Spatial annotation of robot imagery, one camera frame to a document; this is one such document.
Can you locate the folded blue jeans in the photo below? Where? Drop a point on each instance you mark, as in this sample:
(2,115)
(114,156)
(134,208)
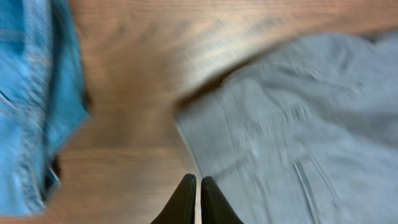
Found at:
(42,99)

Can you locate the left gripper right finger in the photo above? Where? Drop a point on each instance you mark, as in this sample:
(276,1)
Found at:
(215,208)

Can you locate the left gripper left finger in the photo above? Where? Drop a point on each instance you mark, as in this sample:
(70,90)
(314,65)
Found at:
(180,208)

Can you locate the grey shorts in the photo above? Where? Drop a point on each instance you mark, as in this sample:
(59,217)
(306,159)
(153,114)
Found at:
(305,134)

